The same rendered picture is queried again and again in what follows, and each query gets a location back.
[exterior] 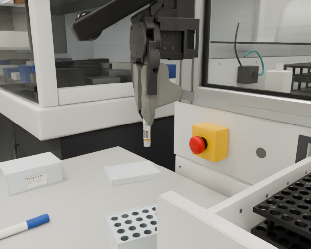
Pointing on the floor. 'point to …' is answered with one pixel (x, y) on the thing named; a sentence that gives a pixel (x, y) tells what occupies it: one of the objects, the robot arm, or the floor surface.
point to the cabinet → (210, 177)
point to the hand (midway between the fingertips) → (142, 115)
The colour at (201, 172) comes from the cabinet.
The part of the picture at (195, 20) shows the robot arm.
